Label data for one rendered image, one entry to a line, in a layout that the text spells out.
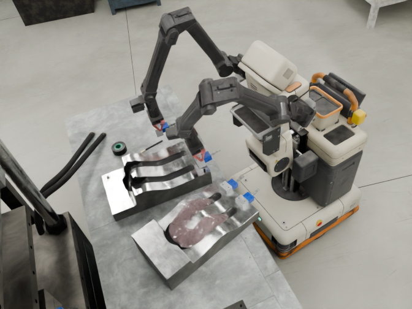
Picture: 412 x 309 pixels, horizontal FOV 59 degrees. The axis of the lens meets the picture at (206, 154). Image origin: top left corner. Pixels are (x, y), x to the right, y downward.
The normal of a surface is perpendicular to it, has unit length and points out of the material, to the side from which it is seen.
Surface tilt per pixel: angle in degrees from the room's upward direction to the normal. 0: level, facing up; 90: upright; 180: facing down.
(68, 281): 0
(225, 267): 0
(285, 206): 0
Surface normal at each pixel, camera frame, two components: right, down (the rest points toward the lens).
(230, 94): -0.27, -0.14
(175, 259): -0.11, -0.66
